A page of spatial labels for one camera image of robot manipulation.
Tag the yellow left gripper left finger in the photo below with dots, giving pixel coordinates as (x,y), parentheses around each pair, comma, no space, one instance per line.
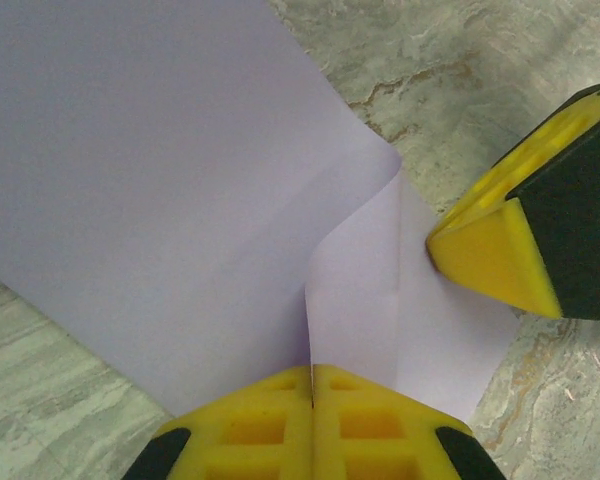
(260,430)

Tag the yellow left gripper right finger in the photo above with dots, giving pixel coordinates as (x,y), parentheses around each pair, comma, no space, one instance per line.
(375,435)

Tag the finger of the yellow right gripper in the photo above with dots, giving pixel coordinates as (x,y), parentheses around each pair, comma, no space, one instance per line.
(510,250)

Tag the lilac paper sheet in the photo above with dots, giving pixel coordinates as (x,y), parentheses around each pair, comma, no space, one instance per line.
(155,175)

